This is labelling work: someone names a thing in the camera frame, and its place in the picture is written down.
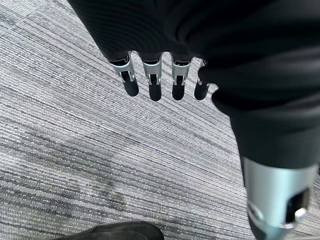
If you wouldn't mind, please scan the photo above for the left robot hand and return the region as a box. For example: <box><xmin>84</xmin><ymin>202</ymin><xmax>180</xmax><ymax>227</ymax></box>
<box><xmin>66</xmin><ymin>0</ymin><xmax>320</xmax><ymax>240</ymax></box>

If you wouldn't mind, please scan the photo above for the dark robot foot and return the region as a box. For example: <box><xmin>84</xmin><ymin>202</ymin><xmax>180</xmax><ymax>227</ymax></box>
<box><xmin>53</xmin><ymin>220</ymin><xmax>165</xmax><ymax>240</ymax></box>

